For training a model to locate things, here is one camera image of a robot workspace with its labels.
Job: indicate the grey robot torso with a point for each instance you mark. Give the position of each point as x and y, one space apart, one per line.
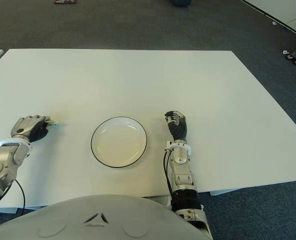
100 220

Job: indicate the green toothpaste tube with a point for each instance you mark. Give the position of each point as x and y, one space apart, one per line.
53 123

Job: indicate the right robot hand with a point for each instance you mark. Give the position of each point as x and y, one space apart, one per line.
179 128

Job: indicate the white board with black edge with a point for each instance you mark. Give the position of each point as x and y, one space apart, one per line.
283 10

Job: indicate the red and black floor object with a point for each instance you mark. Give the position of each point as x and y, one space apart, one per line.
64 1

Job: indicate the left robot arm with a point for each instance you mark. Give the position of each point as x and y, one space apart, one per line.
3 162

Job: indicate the white plate with black rim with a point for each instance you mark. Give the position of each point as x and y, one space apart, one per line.
118 145

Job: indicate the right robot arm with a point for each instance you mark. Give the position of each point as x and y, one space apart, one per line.
183 175

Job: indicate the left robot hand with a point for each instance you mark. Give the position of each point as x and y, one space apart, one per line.
30 128

